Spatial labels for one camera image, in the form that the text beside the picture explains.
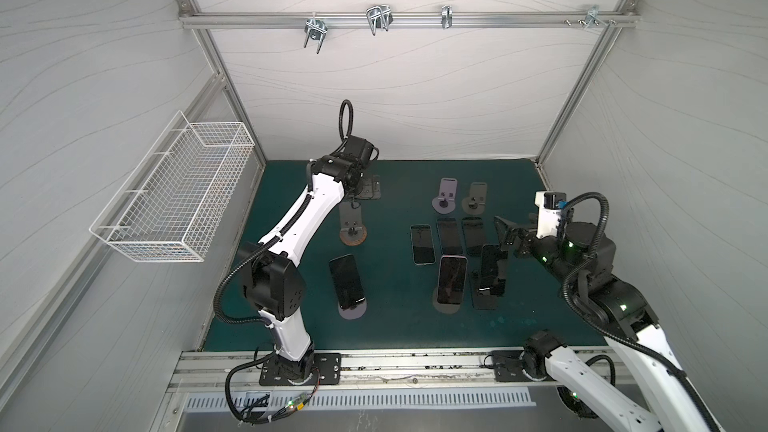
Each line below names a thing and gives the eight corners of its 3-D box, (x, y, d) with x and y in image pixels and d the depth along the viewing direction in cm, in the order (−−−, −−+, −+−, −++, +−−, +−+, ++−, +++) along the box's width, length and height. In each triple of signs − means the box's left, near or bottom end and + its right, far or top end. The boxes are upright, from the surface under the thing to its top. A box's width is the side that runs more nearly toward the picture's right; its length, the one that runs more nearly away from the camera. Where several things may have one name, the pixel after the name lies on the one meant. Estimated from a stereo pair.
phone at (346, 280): (344, 314, 84) (336, 295, 72) (336, 282, 90) (327, 260, 78) (366, 306, 85) (362, 286, 73) (357, 275, 91) (352, 252, 79)
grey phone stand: (463, 214, 107) (469, 197, 99) (461, 200, 112) (466, 182, 104) (482, 214, 107) (489, 197, 99) (478, 200, 112) (485, 182, 104)
